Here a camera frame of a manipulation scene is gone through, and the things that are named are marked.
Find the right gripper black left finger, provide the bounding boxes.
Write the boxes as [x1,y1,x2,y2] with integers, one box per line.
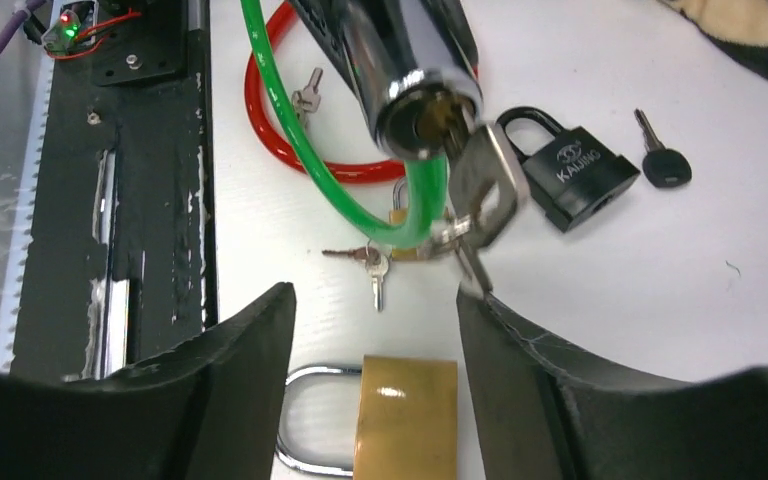
[0,282,296,479]

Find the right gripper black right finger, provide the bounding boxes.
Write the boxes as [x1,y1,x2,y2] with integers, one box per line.
[457,292,768,479]

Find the large brass padlock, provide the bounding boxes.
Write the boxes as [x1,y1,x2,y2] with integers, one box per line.
[275,355,458,479]

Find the white toothed cable duct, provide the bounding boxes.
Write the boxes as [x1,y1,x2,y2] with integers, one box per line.
[0,55,54,373]

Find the red cable lock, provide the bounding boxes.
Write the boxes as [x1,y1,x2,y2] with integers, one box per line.
[244,0,481,186]

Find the black floral patterned cloth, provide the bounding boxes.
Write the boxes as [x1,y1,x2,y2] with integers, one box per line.
[662,0,768,81]

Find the green lock keys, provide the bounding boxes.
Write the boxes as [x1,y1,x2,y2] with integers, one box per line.
[418,106,530,298]

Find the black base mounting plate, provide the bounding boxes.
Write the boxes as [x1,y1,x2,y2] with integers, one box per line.
[8,1,218,382]

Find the small brass padlock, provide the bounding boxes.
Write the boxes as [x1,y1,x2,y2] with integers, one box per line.
[389,177,454,262]

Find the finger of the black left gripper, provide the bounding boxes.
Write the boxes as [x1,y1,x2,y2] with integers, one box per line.
[289,0,358,93]
[428,0,479,73]

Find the black Kajing padlock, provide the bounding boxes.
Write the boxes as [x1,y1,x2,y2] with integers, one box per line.
[496,106,640,233]

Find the black head padlock key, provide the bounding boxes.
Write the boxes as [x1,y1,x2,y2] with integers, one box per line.
[634,108,693,190]

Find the green cable lock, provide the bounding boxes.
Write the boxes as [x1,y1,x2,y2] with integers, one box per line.
[240,1,483,248]

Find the red lock keys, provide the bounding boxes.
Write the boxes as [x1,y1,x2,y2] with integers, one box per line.
[291,67,323,128]

